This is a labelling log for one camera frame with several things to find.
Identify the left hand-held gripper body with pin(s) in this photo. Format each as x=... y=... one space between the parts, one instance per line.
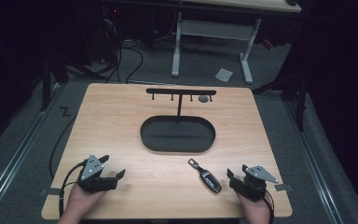
x=92 y=174

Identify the black key rack with tray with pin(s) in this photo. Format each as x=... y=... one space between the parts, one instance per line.
x=177 y=133

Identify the grey tape strip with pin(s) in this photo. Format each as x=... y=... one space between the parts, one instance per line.
x=283 y=187
x=50 y=191

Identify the metal floor rail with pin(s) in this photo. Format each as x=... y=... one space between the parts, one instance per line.
x=11 y=168
x=315 y=168

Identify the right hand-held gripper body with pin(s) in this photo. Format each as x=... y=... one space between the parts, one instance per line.
x=254 y=183

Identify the white-framed desk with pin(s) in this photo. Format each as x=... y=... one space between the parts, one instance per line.
x=214 y=29

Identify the person's right hand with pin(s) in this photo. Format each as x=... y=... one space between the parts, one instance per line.
x=256 y=211

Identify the black car key with clip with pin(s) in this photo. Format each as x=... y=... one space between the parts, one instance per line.
x=209 y=180

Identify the black stand leg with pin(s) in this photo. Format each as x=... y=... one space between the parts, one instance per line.
x=48 y=81
x=295 y=90

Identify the grey paper sheet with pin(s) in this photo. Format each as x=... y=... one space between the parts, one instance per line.
x=223 y=75

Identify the grey round table grommet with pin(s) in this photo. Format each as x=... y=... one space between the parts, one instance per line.
x=203 y=99

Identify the person's left hand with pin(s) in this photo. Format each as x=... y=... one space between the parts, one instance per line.
x=82 y=200

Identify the small red object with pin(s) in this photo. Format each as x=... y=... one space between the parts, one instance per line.
x=267 y=44

